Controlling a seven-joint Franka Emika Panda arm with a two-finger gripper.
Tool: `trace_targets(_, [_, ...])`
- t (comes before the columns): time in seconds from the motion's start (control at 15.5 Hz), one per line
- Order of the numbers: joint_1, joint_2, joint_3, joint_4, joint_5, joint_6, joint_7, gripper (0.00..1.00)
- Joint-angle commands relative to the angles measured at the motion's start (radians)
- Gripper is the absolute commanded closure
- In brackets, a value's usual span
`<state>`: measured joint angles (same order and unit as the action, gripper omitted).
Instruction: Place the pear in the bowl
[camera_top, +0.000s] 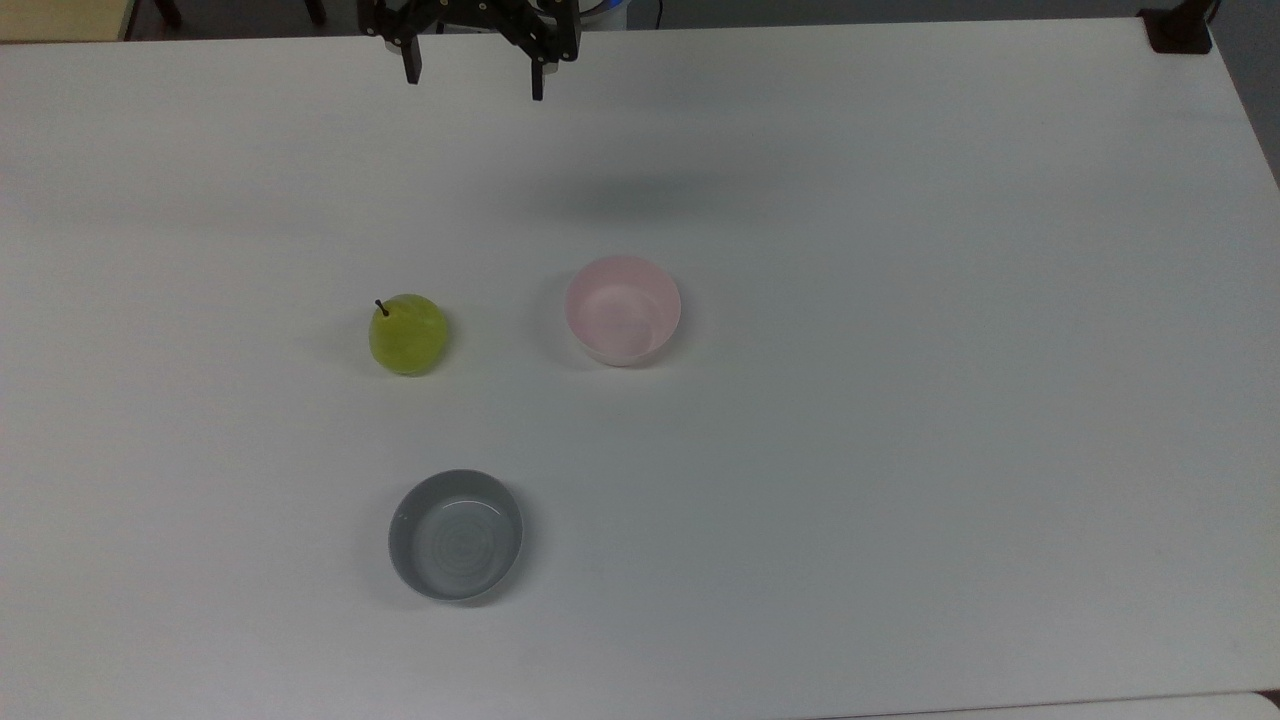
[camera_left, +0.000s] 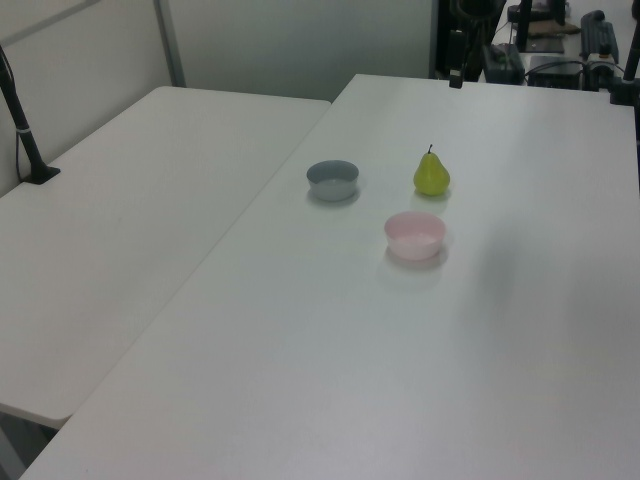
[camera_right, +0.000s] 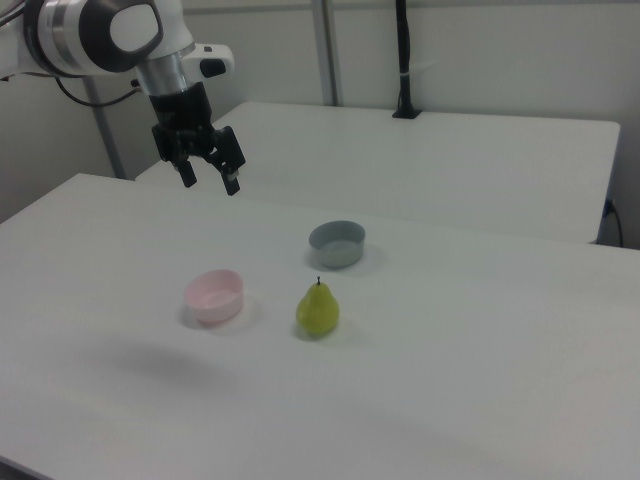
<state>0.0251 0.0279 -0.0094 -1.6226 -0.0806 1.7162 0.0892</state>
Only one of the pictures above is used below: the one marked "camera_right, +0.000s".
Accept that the green apple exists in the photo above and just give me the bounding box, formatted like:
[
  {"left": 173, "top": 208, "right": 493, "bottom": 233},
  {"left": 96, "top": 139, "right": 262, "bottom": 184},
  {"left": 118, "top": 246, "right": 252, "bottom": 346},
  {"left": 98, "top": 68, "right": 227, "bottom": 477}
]
[{"left": 296, "top": 276, "right": 341, "bottom": 337}]

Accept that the grey bowl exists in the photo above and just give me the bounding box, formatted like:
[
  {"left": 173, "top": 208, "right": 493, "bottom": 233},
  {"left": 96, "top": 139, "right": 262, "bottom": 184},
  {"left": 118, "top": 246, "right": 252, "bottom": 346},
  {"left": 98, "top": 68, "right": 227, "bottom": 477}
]
[{"left": 308, "top": 220, "right": 367, "bottom": 268}]

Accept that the dark cable beside table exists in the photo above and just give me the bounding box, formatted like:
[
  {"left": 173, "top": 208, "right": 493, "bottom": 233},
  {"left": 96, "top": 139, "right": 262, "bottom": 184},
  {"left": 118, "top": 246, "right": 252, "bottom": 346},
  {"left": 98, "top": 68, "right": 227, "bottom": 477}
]
[{"left": 602, "top": 198, "right": 626, "bottom": 247}]

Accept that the pink bowl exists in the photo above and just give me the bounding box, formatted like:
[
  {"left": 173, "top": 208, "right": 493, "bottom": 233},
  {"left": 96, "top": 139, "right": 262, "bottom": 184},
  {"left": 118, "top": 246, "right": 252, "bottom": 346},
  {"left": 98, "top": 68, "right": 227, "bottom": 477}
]
[{"left": 183, "top": 269, "right": 246, "bottom": 327}]

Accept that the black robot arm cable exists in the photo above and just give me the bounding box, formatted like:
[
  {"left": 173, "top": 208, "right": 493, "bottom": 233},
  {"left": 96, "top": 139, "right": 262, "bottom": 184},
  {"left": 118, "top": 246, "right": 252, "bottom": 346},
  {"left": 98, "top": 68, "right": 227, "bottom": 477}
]
[{"left": 53, "top": 74, "right": 144, "bottom": 108}]

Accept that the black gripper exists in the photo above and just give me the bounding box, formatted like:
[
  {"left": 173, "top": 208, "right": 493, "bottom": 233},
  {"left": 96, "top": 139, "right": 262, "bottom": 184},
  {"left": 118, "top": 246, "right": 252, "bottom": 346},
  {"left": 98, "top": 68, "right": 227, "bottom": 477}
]
[{"left": 148, "top": 82, "right": 248, "bottom": 197}]

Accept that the black camera stand pole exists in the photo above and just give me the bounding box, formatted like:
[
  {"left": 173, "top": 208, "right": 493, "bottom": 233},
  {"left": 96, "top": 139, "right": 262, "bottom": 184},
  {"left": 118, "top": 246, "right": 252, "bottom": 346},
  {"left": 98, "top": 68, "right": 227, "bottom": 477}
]
[{"left": 391, "top": 0, "right": 424, "bottom": 120}]

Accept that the grey partition post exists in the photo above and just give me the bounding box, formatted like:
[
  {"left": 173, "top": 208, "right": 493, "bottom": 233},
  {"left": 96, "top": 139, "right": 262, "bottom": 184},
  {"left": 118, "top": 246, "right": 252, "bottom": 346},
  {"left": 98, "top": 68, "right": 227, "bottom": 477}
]
[{"left": 309, "top": 0, "right": 346, "bottom": 107}]

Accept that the grey metal frame post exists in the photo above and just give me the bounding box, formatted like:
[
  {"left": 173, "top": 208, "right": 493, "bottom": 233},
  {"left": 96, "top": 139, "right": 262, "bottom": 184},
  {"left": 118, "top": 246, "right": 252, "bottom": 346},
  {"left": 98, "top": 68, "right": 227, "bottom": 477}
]
[{"left": 81, "top": 77, "right": 126, "bottom": 180}]

